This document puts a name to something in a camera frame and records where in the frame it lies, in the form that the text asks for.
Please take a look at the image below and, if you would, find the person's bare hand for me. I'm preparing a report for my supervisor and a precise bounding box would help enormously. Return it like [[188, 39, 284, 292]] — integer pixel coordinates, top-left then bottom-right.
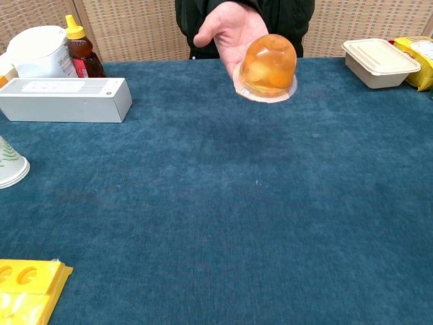
[[193, 0, 271, 73]]

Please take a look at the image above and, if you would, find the orange fruit jelly cup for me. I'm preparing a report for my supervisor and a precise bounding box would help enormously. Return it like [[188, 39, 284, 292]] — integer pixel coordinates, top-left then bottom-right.
[[232, 33, 298, 104]]

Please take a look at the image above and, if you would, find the person's black jacket torso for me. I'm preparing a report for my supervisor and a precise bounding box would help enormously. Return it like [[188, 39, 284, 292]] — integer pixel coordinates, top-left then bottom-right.
[[175, 0, 316, 60]]

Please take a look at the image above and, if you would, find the honey squeeze bottle yellow cap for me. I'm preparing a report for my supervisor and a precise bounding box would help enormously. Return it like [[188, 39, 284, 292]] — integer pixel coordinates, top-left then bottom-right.
[[64, 14, 107, 79]]

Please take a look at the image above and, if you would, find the beige lidded food container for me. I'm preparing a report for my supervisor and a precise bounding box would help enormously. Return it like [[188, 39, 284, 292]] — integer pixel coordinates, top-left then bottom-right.
[[341, 38, 422, 90]]

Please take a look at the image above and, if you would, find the blue tablecloth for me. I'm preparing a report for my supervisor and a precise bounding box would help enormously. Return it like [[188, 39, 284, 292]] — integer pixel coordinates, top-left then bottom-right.
[[0, 57, 433, 325]]

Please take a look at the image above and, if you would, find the long white cardboard box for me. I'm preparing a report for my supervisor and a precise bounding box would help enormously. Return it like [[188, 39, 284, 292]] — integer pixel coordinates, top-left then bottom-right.
[[0, 77, 133, 124]]

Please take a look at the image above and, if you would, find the yellow snack bag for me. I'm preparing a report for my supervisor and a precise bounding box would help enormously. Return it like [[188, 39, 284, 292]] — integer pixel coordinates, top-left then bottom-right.
[[388, 35, 433, 93]]

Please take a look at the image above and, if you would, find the white cylindrical container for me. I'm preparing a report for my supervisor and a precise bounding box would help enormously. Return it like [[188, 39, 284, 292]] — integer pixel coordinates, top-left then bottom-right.
[[5, 25, 79, 79]]

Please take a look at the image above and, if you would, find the small white orange box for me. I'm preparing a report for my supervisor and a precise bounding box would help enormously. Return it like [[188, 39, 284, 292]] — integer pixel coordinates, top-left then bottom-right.
[[0, 53, 20, 89]]

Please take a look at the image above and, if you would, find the paper cup with leaf print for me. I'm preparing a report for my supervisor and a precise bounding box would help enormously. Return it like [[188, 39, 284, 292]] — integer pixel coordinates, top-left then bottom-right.
[[0, 135, 31, 190]]

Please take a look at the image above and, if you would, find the yellow plastic package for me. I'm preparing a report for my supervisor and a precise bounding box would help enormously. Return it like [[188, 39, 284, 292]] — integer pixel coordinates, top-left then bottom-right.
[[0, 259, 74, 325]]

